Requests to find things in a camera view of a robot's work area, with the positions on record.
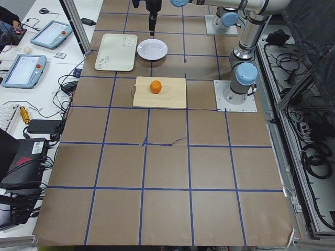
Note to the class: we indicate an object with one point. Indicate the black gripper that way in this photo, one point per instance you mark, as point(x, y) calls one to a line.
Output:
point(154, 5)

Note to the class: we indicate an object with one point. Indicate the white round plate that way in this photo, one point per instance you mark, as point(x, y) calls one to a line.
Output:
point(152, 49)

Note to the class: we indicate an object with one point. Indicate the orange fruit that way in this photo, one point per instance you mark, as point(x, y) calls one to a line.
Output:
point(155, 86)

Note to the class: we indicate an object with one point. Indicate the cream bear tray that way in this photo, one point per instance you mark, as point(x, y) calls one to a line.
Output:
point(116, 52)

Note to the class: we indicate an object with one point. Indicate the black power adapter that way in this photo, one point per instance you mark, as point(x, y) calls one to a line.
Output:
point(88, 22)

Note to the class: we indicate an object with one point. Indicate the bamboo cutting board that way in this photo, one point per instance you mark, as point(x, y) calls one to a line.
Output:
point(172, 94)

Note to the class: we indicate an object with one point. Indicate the small printed card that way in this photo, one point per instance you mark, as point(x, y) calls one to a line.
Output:
point(60, 55)

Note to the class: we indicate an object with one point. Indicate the far blue teach pendant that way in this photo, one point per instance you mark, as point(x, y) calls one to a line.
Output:
point(52, 35)

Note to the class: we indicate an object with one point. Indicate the blue teach pendant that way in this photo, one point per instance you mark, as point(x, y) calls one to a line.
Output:
point(52, 35)
point(25, 71)

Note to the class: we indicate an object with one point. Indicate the black scissors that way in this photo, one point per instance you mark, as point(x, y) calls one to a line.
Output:
point(44, 11)

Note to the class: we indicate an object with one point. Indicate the near blue teach pendant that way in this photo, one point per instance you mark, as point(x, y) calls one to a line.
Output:
point(25, 71)

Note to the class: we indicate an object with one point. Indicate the seated person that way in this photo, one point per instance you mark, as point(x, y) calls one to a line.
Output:
point(9, 20)

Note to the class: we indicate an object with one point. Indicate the black flat power brick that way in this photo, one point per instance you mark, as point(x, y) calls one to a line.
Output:
point(39, 126)

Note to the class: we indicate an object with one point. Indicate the gold metal cylinder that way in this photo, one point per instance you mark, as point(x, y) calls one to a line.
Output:
point(24, 115)

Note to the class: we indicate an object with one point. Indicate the brown paper table cover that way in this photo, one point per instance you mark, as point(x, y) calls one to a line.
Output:
point(126, 175)

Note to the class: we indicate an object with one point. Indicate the white keyboard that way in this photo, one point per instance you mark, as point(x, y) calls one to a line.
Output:
point(9, 113)

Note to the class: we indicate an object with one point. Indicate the black electronics box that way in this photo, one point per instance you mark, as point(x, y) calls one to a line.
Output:
point(21, 162)

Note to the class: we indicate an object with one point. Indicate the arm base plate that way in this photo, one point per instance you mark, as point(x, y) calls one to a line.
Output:
point(213, 29)
point(228, 101)

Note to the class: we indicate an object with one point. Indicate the aluminium frame post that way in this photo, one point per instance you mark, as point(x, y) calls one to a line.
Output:
point(73, 17)

